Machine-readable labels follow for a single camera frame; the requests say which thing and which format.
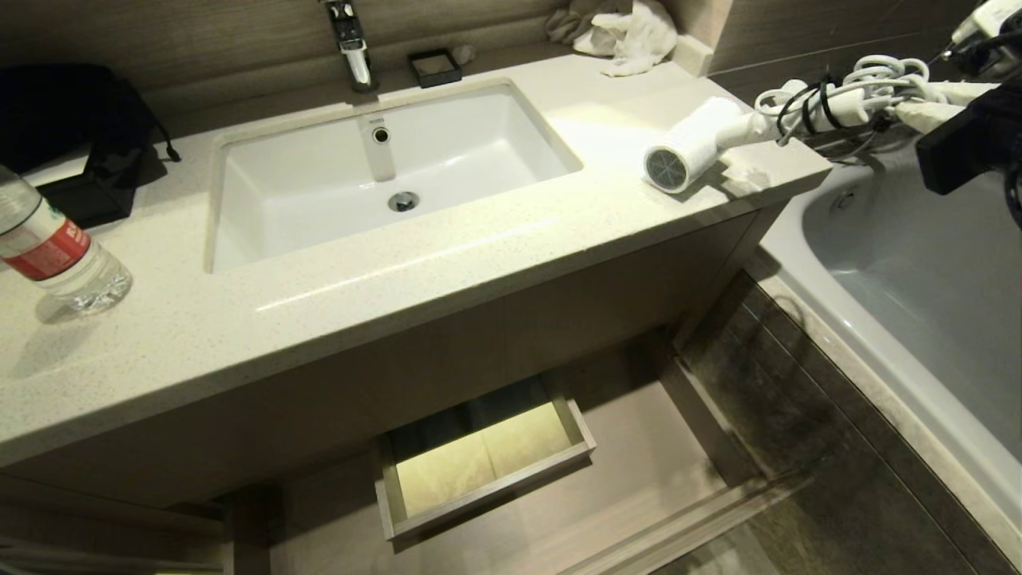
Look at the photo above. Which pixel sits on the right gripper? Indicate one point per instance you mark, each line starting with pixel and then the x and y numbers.
pixel 974 140

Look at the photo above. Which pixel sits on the wooden drawer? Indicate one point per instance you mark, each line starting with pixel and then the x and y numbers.
pixel 479 487

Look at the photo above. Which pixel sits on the white bathtub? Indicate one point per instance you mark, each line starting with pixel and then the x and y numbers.
pixel 942 271

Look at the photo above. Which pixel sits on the white crumpled towel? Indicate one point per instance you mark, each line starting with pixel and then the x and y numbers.
pixel 635 36

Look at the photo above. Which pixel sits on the grey cloth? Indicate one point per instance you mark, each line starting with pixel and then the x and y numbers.
pixel 568 24

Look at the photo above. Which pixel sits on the brown vanity cabinet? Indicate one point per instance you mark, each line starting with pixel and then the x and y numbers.
pixel 559 319

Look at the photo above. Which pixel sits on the small grey pebble soap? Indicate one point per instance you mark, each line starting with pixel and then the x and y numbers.
pixel 462 53

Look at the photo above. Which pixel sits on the black square soap dish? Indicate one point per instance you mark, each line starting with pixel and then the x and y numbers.
pixel 434 69

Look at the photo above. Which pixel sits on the chrome sink drain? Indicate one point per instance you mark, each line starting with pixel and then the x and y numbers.
pixel 403 201

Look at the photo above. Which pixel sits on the chrome faucet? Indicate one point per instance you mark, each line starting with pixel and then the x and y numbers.
pixel 356 48

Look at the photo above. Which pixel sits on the white sink basin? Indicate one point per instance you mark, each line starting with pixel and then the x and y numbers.
pixel 319 176

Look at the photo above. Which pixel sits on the black box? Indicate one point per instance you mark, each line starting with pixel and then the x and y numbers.
pixel 92 196

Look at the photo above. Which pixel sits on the black fabric bag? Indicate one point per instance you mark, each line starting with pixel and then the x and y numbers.
pixel 72 112

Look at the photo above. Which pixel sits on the clear plastic water bottle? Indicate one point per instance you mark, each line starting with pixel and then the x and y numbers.
pixel 56 255

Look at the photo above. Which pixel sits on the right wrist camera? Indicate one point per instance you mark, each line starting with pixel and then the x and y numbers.
pixel 988 17

